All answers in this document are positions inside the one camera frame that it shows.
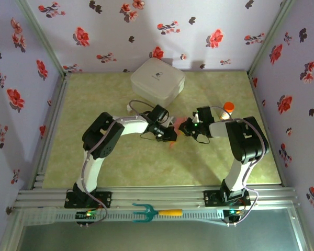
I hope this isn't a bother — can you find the grooved aluminium side rail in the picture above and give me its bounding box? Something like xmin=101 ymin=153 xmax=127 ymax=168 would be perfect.
xmin=28 ymin=73 xmax=71 ymax=189

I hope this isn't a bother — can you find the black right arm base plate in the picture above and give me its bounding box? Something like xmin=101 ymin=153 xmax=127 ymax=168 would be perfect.
xmin=203 ymin=190 xmax=252 ymax=207

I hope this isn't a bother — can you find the teal garden fork yellow handle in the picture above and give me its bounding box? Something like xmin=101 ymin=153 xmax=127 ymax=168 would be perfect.
xmin=132 ymin=202 xmax=184 ymax=223

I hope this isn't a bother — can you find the grey left arm cable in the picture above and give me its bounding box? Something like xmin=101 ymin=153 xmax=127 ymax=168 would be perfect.
xmin=81 ymin=100 xmax=158 ymax=227

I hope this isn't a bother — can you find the thin aluminium side rail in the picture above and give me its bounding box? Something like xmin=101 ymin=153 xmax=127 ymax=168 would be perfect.
xmin=247 ymin=70 xmax=287 ymax=188

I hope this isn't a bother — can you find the wide aluminium frame rail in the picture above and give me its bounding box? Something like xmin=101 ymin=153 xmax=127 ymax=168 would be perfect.
xmin=14 ymin=186 xmax=301 ymax=210

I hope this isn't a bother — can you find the white square plastic box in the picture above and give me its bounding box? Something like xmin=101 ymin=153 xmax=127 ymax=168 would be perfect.
xmin=130 ymin=57 xmax=186 ymax=109

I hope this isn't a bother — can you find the pink paper sheet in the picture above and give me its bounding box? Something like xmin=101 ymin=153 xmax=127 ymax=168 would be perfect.
xmin=169 ymin=117 xmax=185 ymax=150

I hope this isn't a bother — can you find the grey slotted cable duct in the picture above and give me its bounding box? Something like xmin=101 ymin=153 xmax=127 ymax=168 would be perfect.
xmin=23 ymin=208 xmax=226 ymax=227

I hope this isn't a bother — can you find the aluminium frame post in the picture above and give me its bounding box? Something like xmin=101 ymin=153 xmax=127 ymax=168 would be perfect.
xmin=247 ymin=0 xmax=296 ymax=75
xmin=14 ymin=0 xmax=69 ymax=76

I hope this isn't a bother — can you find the orange capped bottle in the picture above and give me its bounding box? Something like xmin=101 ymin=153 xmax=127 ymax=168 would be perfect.
xmin=219 ymin=101 xmax=236 ymax=121

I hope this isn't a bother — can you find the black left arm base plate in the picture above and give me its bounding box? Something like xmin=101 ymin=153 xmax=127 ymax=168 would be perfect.
xmin=64 ymin=190 xmax=113 ymax=209

